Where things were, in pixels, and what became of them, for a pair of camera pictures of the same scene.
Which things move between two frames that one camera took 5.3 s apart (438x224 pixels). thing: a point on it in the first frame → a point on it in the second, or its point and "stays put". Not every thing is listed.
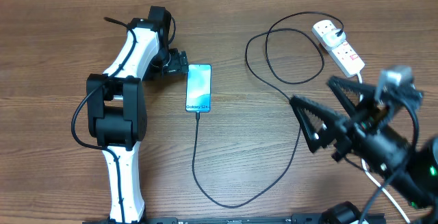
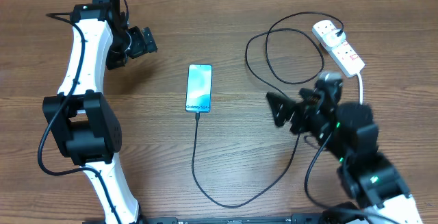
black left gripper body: [174, 63] → [136, 45]
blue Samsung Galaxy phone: [198, 88] stays put
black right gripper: [334, 122] → [304, 111]
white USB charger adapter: [330, 38] stays put
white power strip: [343, 55] stays put
